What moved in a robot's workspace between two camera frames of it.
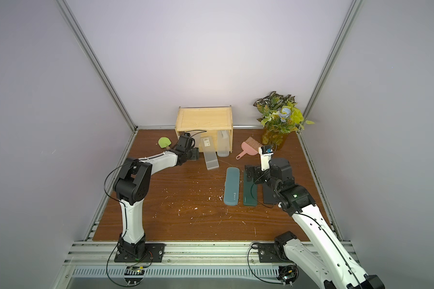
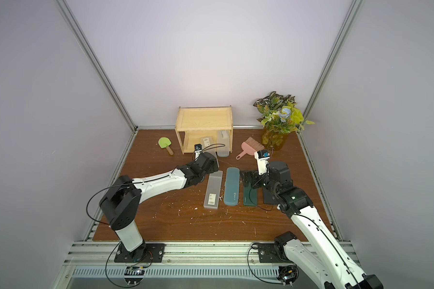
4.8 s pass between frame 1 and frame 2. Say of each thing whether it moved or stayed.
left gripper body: moved
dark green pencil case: stayed
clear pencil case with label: moved
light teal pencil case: stayed
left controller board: stayed
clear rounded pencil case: stayed
